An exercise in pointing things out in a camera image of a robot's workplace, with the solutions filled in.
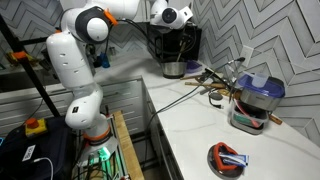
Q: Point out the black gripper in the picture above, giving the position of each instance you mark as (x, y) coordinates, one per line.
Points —
(183, 36)

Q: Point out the brown wooden cooking stick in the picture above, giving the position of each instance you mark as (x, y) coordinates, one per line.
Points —
(181, 51)

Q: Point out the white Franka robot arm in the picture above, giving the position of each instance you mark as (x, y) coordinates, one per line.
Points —
(70, 63)

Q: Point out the steel tool bucket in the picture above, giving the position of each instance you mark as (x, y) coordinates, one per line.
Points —
(173, 70)

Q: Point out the thin wooden stick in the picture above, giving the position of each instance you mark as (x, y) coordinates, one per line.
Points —
(191, 77)

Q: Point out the black microwave oven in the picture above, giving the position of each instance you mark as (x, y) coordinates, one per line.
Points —
(160, 43)

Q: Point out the gray round disc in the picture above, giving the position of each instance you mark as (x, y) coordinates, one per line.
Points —
(216, 96)

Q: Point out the blue bottle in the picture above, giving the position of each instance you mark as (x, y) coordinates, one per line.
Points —
(105, 61)

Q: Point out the white kitchen cabinets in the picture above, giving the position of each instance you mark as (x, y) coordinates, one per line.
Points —
(123, 96)

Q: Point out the clear measuring cup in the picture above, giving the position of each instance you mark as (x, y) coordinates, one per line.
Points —
(260, 80)

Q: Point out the steel pot with blue lid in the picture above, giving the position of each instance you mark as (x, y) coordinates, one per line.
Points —
(263, 96)

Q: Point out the rectangular steel container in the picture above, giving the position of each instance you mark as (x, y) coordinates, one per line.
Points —
(246, 125)

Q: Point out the wooden plank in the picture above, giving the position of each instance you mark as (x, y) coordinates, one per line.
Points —
(128, 150)

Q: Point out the blue white packet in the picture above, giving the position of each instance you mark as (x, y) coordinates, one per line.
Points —
(238, 159)

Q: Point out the orange clamp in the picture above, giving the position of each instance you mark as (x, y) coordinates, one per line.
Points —
(19, 55)

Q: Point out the red emergency stop button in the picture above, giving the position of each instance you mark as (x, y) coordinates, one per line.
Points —
(35, 128)

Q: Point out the black case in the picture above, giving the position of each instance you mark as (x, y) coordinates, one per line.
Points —
(50, 150)

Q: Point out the white wall outlet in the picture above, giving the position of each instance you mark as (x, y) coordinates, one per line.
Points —
(247, 53)

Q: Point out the metal robot mount stand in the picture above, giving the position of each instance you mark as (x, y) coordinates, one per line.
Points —
(100, 156)

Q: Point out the black metal frame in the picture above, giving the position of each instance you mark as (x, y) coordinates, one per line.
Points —
(36, 80)

